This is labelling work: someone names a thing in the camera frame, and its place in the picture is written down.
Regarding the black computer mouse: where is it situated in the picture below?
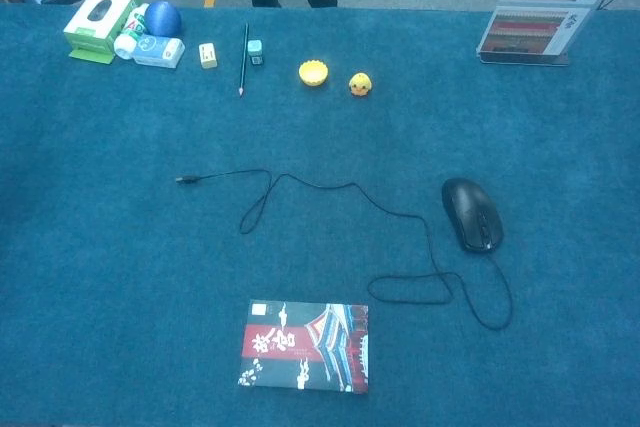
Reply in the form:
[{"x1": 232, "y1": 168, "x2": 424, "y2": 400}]
[{"x1": 441, "y1": 177, "x2": 505, "y2": 254}]

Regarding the green white mouse box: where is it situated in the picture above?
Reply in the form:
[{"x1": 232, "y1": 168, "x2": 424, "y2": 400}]
[{"x1": 63, "y1": 0, "x2": 143, "y2": 66}]

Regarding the yellow duck toy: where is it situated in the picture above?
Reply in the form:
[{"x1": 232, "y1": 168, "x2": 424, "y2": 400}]
[{"x1": 348, "y1": 72, "x2": 373, "y2": 98}]

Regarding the yellow bottle cap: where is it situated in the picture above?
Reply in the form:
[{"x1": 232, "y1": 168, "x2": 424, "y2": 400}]
[{"x1": 298, "y1": 59, "x2": 330, "y2": 87}]

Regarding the dark pencil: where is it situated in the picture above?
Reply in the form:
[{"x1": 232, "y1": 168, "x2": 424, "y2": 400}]
[{"x1": 237, "y1": 22, "x2": 250, "y2": 97}]

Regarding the palace picture booklet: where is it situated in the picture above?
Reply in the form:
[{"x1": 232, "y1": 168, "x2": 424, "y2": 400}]
[{"x1": 237, "y1": 299, "x2": 370, "y2": 395}]

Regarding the cream rectangular eraser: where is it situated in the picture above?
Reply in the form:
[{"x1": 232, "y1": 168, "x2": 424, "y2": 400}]
[{"x1": 198, "y1": 42, "x2": 219, "y2": 70}]

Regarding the teal table cloth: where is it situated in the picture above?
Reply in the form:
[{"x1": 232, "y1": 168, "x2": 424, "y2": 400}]
[{"x1": 0, "y1": 2, "x2": 640, "y2": 427}]

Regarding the white tissue pack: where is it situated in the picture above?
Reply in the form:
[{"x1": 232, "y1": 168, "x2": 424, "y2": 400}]
[{"x1": 132, "y1": 32, "x2": 186, "y2": 70}]

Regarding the matte egg-shaped ball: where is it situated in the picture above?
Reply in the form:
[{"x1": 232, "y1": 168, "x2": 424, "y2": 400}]
[{"x1": 144, "y1": 0, "x2": 183, "y2": 39}]

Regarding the white bottle green label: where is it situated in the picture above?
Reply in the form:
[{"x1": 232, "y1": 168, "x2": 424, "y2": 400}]
[{"x1": 113, "y1": 2, "x2": 151, "y2": 61}]

